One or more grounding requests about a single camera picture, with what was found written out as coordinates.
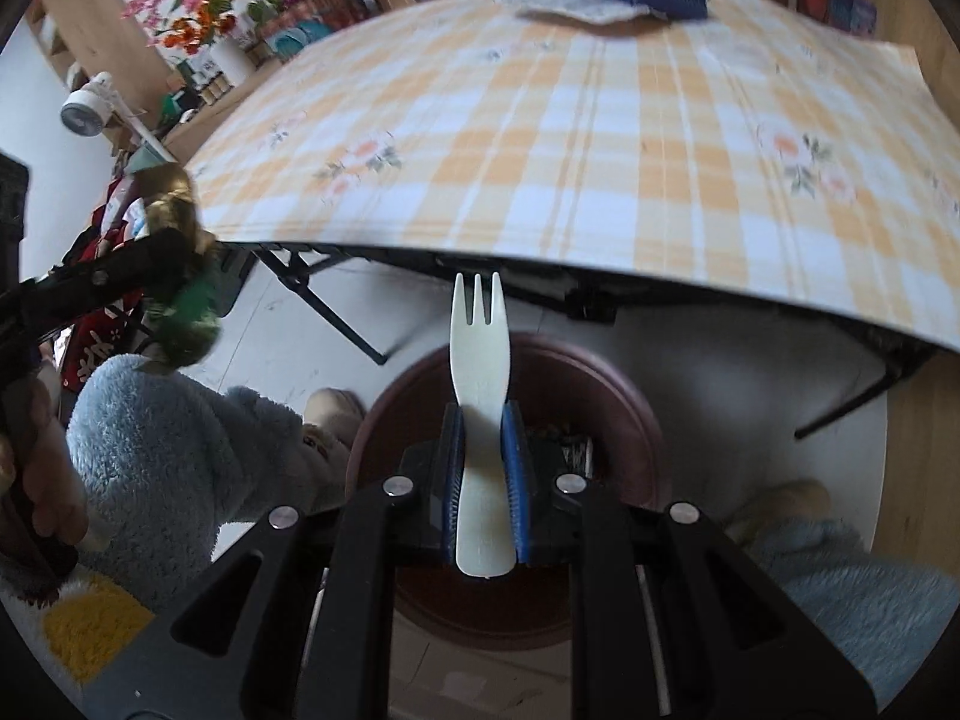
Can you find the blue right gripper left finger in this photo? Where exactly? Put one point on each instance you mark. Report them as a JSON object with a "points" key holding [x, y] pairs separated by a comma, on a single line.
{"points": [[452, 458]]}

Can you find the beige right slipper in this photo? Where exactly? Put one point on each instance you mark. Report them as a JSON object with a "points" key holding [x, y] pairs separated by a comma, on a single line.
{"points": [[804, 498]]}

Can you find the person's left hand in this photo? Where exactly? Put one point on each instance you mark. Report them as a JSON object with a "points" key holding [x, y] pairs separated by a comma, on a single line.
{"points": [[49, 478]]}

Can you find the light blue fleece leg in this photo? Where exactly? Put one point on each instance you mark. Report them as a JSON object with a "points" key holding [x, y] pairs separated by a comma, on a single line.
{"points": [[885, 616], [166, 462]]}

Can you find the white desk fan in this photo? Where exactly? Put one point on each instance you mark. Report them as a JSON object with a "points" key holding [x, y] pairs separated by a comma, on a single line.
{"points": [[88, 109]]}

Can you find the grey crumpled wrapper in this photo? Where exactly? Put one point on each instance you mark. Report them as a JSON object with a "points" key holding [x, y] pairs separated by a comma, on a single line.
{"points": [[591, 12]]}

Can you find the maroon round trash bin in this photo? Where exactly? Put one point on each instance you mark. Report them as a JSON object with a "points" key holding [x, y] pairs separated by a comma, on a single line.
{"points": [[563, 390]]}

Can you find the beige slipper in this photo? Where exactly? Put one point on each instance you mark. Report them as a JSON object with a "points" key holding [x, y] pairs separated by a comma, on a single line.
{"points": [[330, 424], [804, 498]]}

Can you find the white plastic fork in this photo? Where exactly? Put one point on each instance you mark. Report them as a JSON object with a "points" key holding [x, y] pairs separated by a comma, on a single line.
{"points": [[480, 360]]}

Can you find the beige left slipper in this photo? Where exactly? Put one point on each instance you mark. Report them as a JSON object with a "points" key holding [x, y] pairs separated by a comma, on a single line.
{"points": [[330, 424]]}

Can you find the green gold wrapper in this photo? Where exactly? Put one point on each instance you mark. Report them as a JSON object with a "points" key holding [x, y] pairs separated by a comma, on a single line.
{"points": [[182, 317]]}

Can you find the light blue fleece right leg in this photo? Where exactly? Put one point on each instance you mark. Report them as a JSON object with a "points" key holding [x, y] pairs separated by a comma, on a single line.
{"points": [[885, 616]]}

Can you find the light blue fleece left leg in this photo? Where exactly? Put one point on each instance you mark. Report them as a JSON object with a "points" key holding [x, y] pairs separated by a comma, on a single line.
{"points": [[166, 462]]}

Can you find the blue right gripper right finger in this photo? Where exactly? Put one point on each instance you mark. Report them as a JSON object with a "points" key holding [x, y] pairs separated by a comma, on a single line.
{"points": [[519, 479]]}

